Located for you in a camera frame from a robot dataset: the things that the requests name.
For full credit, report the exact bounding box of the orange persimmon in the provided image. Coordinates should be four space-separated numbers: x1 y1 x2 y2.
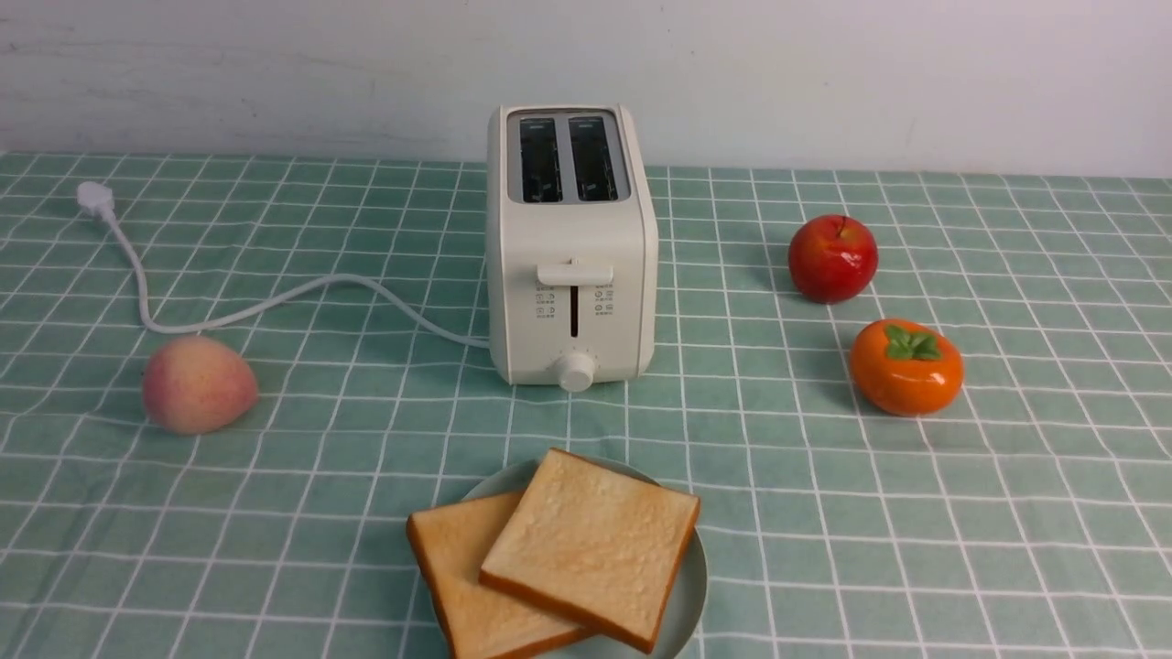
847 318 965 416

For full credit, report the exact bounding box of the toast slice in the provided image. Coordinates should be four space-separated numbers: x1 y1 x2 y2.
406 491 593 658
478 448 700 658

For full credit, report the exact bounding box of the white two-slot toaster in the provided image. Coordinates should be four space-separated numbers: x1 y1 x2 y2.
484 104 660 393

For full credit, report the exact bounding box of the green checkered tablecloth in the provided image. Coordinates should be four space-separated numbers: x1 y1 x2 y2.
1 152 1171 658

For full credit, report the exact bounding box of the white power cable with plug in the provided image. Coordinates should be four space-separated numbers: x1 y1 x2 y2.
76 181 491 351

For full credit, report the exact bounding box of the red apple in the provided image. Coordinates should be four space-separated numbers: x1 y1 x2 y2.
788 215 879 305

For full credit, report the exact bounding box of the light blue round plate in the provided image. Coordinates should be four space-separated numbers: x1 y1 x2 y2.
463 458 709 658

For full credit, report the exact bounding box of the pink peach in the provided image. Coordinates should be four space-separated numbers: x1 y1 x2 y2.
141 335 259 437

